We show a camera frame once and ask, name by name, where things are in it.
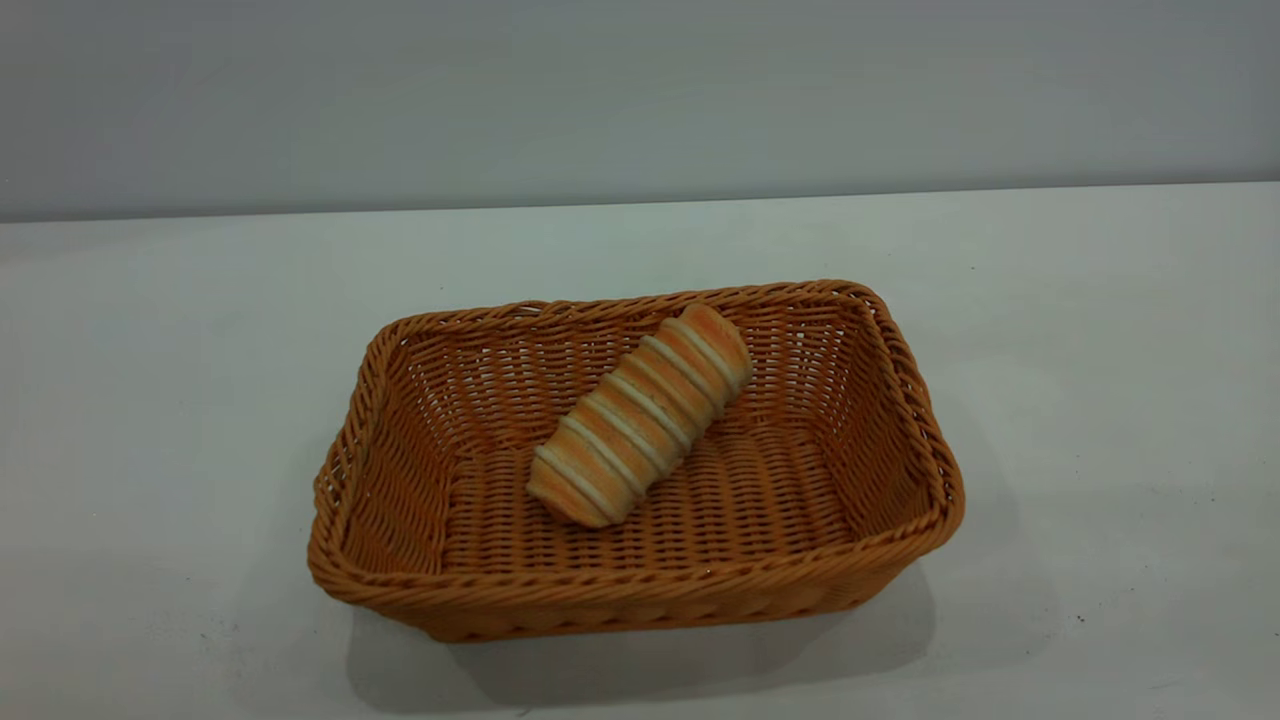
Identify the orange woven wicker basket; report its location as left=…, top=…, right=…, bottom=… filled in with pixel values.
left=307, top=279, right=966, bottom=643

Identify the striped spiral bread roll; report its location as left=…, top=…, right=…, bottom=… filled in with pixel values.
left=526, top=302, right=753, bottom=529

